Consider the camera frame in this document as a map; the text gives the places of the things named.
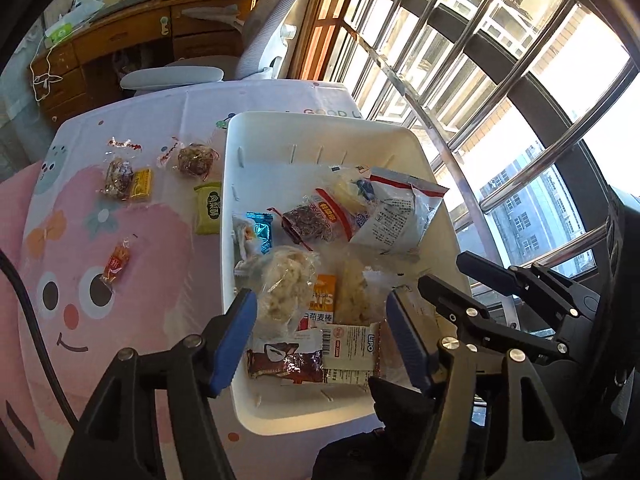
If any green snack packet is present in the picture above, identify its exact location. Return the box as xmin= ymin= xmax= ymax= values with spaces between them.
xmin=193 ymin=181 xmax=223 ymax=237

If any printed cartoon tablecloth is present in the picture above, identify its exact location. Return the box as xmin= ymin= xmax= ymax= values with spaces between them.
xmin=0 ymin=80 xmax=368 ymax=480

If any small clear pale snack packet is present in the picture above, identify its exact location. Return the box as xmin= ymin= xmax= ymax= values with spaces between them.
xmin=232 ymin=215 xmax=263 ymax=276

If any white packet blue print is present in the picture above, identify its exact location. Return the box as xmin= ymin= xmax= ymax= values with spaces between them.
xmin=320 ymin=324 xmax=381 ymax=388

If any wooden desk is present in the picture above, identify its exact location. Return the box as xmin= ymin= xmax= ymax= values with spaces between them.
xmin=30 ymin=0 xmax=261 ymax=123

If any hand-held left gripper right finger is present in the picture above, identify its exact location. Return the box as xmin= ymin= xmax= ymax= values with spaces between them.
xmin=385 ymin=289 xmax=583 ymax=480

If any large clear snack packet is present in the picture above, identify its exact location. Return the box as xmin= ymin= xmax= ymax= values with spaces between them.
xmin=320 ymin=255 xmax=418 ymax=333

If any grey office chair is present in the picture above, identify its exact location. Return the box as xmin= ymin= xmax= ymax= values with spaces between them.
xmin=120 ymin=0 xmax=333 ymax=97

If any black cable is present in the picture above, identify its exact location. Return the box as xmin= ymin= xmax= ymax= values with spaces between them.
xmin=0 ymin=249 xmax=78 ymax=428

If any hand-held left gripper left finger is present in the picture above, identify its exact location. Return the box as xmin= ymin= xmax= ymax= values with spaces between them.
xmin=57 ymin=287 xmax=259 ymax=480

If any building outside window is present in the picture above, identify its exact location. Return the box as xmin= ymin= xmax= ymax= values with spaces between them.
xmin=480 ymin=145 xmax=598 ymax=281

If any white plastic tray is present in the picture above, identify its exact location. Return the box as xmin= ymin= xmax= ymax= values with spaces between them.
xmin=221 ymin=111 xmax=474 ymax=436

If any small red candy packet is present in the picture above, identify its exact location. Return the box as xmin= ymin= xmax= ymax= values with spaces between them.
xmin=99 ymin=234 xmax=135 ymax=286

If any metal window grille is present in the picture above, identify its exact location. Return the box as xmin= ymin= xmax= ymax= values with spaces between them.
xmin=320 ymin=0 xmax=640 ymax=311

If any clear packet yellow blue snack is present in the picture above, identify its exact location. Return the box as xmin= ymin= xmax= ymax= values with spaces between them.
xmin=327 ymin=164 xmax=381 ymax=228

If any puffed rice ball packet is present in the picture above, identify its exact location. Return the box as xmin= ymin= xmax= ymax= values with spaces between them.
xmin=252 ymin=246 xmax=321 ymax=333

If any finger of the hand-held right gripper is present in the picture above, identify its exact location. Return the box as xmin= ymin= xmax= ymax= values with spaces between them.
xmin=418 ymin=274 xmax=572 ymax=364
xmin=456 ymin=252 xmax=602 ymax=332

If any rice cracker packet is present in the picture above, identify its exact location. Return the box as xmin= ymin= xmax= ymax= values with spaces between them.
xmin=336 ymin=257 xmax=383 ymax=328

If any orange oat bar packet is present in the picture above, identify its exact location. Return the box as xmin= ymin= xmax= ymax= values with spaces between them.
xmin=297 ymin=274 xmax=337 ymax=332

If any dark sesame packet red stripe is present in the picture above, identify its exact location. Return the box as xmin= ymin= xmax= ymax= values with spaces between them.
xmin=270 ymin=188 xmax=358 ymax=248

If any blue foil candy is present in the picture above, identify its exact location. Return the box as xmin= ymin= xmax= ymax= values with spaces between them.
xmin=244 ymin=211 xmax=276 ymax=257

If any brown chocolate packet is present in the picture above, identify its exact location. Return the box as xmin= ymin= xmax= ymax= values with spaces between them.
xmin=246 ymin=332 xmax=325 ymax=383

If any round nut ball packet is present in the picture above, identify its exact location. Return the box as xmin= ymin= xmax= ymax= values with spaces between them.
xmin=156 ymin=136 xmax=222 ymax=181

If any white red-edged snack packet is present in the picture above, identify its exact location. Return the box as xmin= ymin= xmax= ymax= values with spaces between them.
xmin=348 ymin=167 xmax=449 ymax=257

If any green tissue pack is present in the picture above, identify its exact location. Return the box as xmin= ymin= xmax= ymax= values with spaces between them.
xmin=45 ymin=20 xmax=77 ymax=49

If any nut candy packet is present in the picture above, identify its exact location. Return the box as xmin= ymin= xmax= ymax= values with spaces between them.
xmin=101 ymin=136 xmax=145 ymax=202

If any yellow candy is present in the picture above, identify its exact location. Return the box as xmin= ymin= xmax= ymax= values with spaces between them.
xmin=130 ymin=168 xmax=154 ymax=204

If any white cable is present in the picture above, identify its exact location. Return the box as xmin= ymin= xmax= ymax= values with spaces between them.
xmin=30 ymin=40 xmax=64 ymax=102

